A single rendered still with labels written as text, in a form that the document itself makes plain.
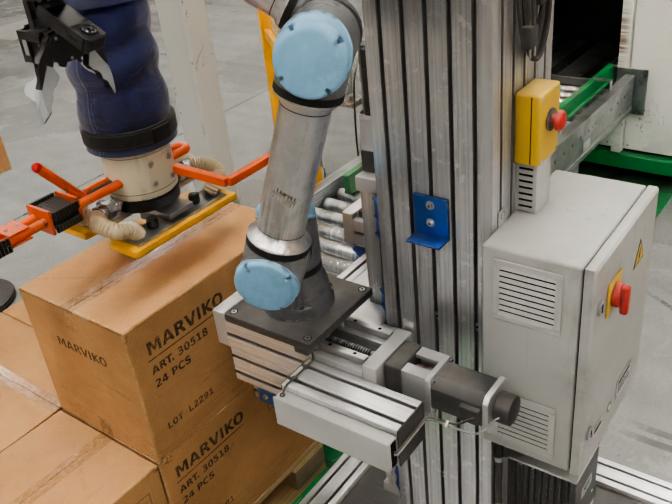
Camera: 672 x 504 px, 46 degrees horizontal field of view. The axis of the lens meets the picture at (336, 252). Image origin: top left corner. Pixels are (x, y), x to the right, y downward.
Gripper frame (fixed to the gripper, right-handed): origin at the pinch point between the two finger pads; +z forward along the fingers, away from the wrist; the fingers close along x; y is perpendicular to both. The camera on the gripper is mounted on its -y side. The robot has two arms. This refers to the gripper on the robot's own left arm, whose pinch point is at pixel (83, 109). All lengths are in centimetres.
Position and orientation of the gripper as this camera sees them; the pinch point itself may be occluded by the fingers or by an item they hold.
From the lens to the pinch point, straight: 142.0
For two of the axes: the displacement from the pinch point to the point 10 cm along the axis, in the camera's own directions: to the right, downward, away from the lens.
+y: -8.1, -2.3, 5.4
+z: 0.9, 8.6, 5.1
